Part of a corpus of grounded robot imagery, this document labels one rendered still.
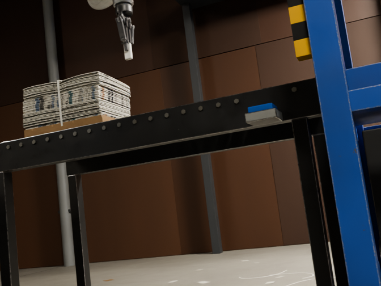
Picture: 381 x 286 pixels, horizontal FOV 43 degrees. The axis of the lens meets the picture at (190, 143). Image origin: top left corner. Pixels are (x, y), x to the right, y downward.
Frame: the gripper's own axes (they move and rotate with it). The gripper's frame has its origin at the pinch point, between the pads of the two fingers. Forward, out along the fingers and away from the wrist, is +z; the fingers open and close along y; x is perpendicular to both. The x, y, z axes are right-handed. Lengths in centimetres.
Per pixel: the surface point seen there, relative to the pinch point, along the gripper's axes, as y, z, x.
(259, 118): 32, 45, 60
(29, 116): 15.0, 22.8, -41.6
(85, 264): -30, 90, -51
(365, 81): 27, 39, 92
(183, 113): 23, 36, 31
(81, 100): 13.4, 20.4, -16.2
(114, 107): 0.2, 22.8, -9.0
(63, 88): 13.2, 13.8, -24.9
